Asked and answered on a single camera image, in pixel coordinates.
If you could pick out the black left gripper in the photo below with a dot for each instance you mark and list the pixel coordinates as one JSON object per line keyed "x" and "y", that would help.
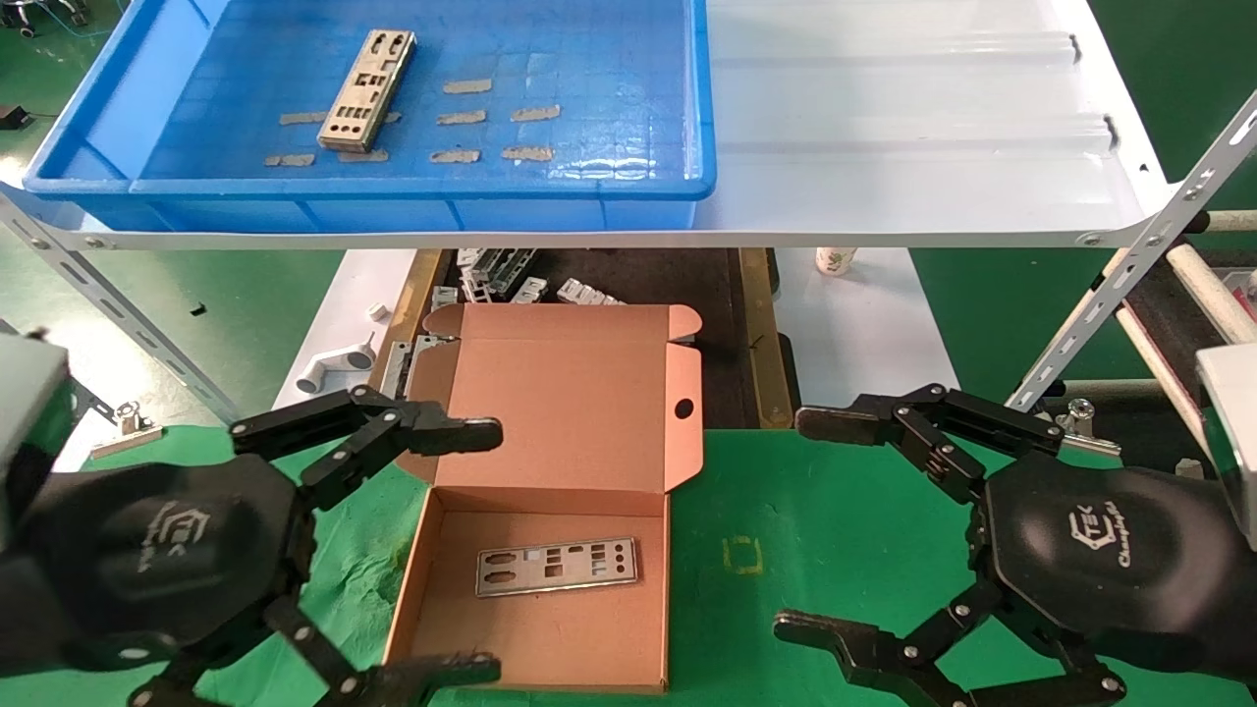
{"x": 167, "y": 540}

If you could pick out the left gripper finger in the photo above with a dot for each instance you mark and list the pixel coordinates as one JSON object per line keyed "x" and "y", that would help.
{"x": 422, "y": 678}

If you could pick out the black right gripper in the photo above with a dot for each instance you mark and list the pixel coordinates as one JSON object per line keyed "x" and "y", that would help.
{"x": 1100, "y": 550}

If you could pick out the metal io shield plate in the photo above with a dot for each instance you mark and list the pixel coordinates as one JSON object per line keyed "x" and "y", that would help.
{"x": 368, "y": 88}
{"x": 589, "y": 579}

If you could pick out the brown cardboard box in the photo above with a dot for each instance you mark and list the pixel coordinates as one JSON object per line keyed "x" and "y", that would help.
{"x": 579, "y": 393}

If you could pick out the blue plastic tray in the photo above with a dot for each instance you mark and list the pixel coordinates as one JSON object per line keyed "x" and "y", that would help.
{"x": 589, "y": 59}

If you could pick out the green table cloth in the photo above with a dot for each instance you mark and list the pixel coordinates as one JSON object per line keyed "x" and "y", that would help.
{"x": 835, "y": 511}

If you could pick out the white pipe fitting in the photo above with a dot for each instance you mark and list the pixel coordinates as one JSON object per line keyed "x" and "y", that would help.
{"x": 339, "y": 365}

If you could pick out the printed paper cup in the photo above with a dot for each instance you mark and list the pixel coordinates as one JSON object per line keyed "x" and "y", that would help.
{"x": 835, "y": 260}

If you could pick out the cream rack pipe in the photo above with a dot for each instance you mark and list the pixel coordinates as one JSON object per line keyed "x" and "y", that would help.
{"x": 1208, "y": 285}
{"x": 1129, "y": 389}
{"x": 1228, "y": 221}
{"x": 1159, "y": 373}

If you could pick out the perforated steel shelf upright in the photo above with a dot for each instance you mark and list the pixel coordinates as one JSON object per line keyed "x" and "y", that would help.
{"x": 118, "y": 304}
{"x": 1129, "y": 265}

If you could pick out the black rack panel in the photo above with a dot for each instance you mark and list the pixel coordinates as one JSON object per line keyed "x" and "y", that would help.
{"x": 1178, "y": 324}

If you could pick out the white metal shelf board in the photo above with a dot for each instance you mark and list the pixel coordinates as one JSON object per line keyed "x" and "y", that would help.
{"x": 884, "y": 147}

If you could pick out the black power adapter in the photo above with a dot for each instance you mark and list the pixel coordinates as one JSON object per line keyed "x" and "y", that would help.
{"x": 12, "y": 116}

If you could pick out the wheeled chair base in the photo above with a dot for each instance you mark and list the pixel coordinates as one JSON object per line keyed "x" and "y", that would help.
{"x": 22, "y": 27}

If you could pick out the bent metal bracket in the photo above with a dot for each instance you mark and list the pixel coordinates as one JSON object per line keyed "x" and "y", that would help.
{"x": 398, "y": 363}

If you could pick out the small metal bracket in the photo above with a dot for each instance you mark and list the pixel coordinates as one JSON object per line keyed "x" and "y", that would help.
{"x": 444, "y": 297}
{"x": 530, "y": 290}

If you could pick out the slotted metal bracket pile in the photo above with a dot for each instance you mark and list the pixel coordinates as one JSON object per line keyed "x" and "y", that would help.
{"x": 496, "y": 270}

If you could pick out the ridged metal bracket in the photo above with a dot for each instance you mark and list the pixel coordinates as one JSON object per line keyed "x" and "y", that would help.
{"x": 589, "y": 293}

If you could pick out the black tray with wooden frame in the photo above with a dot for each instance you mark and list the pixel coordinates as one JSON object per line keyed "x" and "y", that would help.
{"x": 687, "y": 285}

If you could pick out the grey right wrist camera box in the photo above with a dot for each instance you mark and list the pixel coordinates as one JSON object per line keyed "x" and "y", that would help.
{"x": 1232, "y": 432}

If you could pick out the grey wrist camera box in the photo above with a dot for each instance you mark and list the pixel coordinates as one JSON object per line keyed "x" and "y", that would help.
{"x": 29, "y": 412}
{"x": 1232, "y": 432}

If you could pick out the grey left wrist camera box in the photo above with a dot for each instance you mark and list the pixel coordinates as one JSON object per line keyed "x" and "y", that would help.
{"x": 29, "y": 412}

